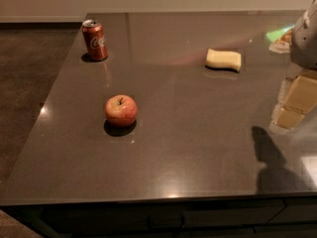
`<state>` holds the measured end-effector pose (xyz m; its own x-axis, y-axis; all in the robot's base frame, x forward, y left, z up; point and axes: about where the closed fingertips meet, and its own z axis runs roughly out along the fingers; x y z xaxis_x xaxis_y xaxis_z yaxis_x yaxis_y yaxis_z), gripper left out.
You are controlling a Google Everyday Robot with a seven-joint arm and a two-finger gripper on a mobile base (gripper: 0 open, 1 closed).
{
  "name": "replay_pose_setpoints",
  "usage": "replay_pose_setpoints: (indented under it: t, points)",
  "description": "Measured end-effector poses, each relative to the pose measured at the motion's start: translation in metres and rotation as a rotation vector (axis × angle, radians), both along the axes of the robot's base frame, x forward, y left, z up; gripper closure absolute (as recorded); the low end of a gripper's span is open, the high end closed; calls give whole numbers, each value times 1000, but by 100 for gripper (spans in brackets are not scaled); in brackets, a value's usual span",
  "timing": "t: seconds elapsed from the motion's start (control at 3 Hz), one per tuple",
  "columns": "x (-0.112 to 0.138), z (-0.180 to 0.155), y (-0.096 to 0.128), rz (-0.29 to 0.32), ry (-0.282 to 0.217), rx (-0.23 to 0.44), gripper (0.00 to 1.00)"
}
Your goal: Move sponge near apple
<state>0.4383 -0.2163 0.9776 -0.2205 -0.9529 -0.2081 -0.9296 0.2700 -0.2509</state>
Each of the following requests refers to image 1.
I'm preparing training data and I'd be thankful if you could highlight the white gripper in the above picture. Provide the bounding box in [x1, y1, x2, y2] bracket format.
[271, 0, 317, 129]

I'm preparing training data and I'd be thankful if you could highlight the yellow sponge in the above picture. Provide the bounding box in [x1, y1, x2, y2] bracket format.
[205, 49, 242, 72]

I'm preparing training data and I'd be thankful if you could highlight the red apple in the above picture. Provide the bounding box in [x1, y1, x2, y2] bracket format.
[104, 95, 138, 128]

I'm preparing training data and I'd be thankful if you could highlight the snack bag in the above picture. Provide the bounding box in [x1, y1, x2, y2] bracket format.
[265, 26, 294, 54]

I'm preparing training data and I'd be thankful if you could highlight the red soda can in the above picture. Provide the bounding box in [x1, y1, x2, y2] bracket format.
[81, 19, 108, 60]

